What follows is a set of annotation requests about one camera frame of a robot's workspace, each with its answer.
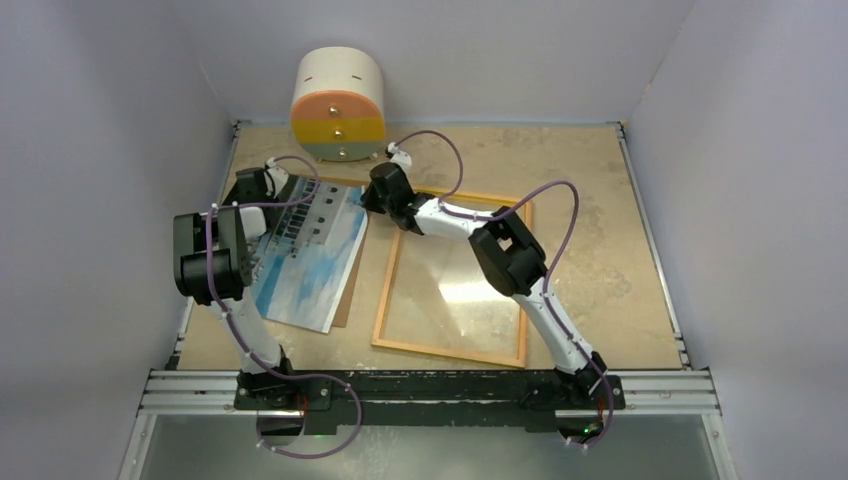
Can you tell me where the glossy building photo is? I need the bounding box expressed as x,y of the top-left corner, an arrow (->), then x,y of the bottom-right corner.
251,176 -> 368,333

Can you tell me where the brown backing board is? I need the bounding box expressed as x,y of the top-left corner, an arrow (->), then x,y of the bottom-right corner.
313,180 -> 368,334

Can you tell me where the yellow picture frame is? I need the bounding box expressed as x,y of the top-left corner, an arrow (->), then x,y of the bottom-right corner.
365,213 -> 529,368

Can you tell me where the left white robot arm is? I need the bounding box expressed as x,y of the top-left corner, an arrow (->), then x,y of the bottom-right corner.
172,167 -> 298,409

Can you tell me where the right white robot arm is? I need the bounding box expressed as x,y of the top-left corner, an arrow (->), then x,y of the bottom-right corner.
361,162 -> 614,407

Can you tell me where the round pastel drawer cabinet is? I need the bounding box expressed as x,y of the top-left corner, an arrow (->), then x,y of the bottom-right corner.
289,46 -> 386,162

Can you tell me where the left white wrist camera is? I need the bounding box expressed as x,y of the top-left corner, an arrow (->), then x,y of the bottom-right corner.
264,157 -> 289,198

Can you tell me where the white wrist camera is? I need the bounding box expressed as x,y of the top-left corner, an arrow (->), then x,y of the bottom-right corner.
264,157 -> 289,198
385,142 -> 412,173

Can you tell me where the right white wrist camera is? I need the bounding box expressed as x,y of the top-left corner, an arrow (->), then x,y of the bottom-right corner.
385,142 -> 412,173

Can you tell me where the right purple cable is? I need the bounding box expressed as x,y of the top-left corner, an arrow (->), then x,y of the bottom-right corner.
387,129 -> 616,452

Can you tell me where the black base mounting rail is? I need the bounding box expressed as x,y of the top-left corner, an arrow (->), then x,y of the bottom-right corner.
234,369 -> 626,437

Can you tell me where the aluminium extrusion frame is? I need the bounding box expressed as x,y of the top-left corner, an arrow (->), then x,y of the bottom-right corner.
125,125 -> 738,479

